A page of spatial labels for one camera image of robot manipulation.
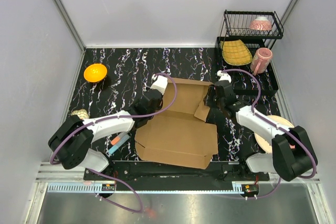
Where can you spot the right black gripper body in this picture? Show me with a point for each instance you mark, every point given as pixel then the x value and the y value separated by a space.
pixel 211 100

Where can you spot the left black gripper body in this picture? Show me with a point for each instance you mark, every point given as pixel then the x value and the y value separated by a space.
pixel 159 106

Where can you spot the brown cardboard box sheet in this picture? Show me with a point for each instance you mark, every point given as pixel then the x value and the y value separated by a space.
pixel 180 135

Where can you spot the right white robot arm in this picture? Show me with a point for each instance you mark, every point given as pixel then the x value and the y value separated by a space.
pixel 292 154

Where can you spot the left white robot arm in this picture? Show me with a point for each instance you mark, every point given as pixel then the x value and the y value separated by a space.
pixel 71 144

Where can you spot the black marble table mat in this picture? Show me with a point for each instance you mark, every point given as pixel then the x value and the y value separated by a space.
pixel 129 74

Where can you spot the yellow woven plate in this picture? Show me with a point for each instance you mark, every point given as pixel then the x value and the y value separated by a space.
pixel 236 53

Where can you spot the orange marker pen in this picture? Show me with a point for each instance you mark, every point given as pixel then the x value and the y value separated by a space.
pixel 119 139

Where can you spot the pink mug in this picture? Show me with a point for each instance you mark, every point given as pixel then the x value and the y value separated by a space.
pixel 261 60

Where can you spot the blue marker pen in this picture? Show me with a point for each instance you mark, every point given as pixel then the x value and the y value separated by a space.
pixel 116 146

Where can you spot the orange bowl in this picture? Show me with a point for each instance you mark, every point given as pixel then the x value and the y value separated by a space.
pixel 95 72

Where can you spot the pink round plate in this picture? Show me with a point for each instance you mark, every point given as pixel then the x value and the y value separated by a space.
pixel 264 144

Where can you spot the small floral patterned bowl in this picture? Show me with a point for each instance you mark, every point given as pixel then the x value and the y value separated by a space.
pixel 82 114

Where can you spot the pink patterned bowl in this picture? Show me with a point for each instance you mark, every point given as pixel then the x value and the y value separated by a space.
pixel 261 23

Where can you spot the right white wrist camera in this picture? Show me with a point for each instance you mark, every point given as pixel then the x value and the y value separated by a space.
pixel 224 76

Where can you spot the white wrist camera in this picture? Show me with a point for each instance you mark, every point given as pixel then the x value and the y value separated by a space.
pixel 159 83
pixel 224 76

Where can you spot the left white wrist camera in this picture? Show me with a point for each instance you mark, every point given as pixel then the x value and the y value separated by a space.
pixel 159 83

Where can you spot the black wire dish rack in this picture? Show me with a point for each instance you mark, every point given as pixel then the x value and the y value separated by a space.
pixel 242 35

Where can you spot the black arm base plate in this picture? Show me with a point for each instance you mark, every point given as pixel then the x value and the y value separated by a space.
pixel 150 176

